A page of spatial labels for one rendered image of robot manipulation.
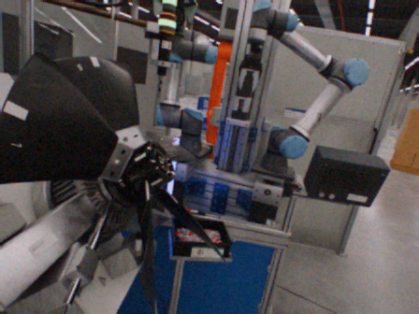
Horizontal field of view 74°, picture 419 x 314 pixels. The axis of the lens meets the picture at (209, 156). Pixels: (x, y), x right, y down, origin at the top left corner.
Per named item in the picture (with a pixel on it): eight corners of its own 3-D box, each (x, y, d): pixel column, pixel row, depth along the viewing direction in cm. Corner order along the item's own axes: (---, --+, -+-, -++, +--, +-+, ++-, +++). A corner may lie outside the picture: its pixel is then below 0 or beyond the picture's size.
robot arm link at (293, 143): (284, 157, 143) (357, 69, 134) (296, 166, 129) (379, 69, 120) (267, 144, 140) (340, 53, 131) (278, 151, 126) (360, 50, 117)
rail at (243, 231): (90, 210, 126) (91, 194, 124) (93, 206, 130) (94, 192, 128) (286, 249, 121) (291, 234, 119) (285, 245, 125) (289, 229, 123)
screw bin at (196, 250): (170, 258, 98) (173, 241, 96) (169, 232, 114) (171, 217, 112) (229, 260, 103) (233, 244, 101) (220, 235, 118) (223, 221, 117)
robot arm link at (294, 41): (344, 68, 144) (269, 12, 133) (356, 68, 134) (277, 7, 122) (330, 88, 146) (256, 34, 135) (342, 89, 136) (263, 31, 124)
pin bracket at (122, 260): (100, 261, 74) (127, 247, 72) (111, 251, 79) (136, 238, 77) (111, 279, 74) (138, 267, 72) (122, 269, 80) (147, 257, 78)
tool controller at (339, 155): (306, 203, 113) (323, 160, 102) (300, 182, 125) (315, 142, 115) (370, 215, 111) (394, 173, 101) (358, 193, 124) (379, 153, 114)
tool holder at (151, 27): (146, 63, 68) (150, 20, 65) (138, 62, 74) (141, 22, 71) (180, 68, 73) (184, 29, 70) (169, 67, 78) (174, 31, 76)
